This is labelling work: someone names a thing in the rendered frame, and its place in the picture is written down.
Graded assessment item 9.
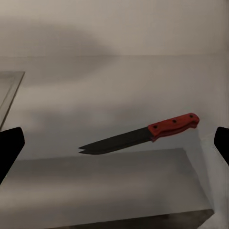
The parer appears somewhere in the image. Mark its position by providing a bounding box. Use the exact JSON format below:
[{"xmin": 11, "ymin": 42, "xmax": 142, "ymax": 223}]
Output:
[{"xmin": 79, "ymin": 113, "xmax": 200, "ymax": 150}]

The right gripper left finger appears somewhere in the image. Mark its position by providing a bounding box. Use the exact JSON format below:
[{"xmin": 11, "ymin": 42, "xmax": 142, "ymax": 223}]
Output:
[{"xmin": 0, "ymin": 127, "xmax": 25, "ymax": 184}]

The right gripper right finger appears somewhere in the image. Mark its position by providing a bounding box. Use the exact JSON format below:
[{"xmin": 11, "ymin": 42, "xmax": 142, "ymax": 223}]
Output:
[{"xmin": 213, "ymin": 127, "xmax": 229, "ymax": 165}]

